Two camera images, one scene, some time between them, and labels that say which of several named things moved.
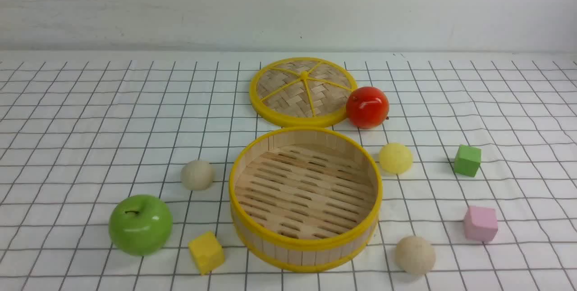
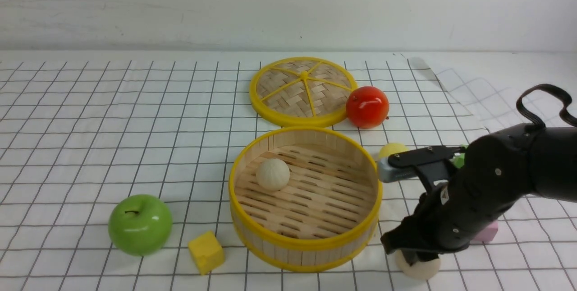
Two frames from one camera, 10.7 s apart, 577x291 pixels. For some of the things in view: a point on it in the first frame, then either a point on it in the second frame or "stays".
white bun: (197, 175) to (272, 174)
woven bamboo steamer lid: (301, 91) stays
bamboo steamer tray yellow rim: (305, 199) stays
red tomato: (367, 108) stays
